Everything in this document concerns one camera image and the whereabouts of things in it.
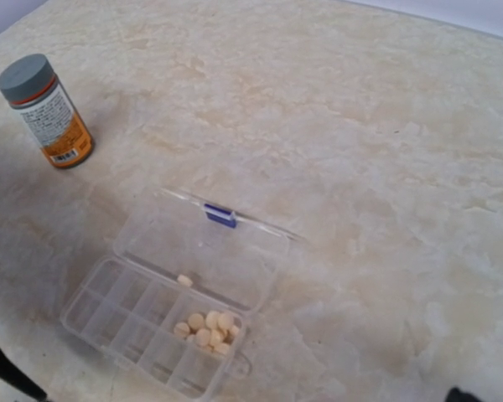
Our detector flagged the beige pill in lid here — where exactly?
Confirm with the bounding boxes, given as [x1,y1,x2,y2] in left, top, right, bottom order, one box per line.
[177,275,194,287]

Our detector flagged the pile of beige pills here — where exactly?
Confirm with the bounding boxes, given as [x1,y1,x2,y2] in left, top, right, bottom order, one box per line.
[173,310,241,356]

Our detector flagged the clear plastic pill organizer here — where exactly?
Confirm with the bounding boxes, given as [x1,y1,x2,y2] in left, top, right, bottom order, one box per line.
[61,189,301,401]

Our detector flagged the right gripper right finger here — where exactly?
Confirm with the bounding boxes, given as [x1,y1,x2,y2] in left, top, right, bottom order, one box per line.
[445,387,482,402]

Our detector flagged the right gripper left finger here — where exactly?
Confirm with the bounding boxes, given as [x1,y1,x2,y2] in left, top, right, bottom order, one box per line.
[0,348,48,401]

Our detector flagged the orange pill bottle grey cap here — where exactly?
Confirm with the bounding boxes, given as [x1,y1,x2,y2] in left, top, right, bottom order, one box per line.
[0,54,95,169]

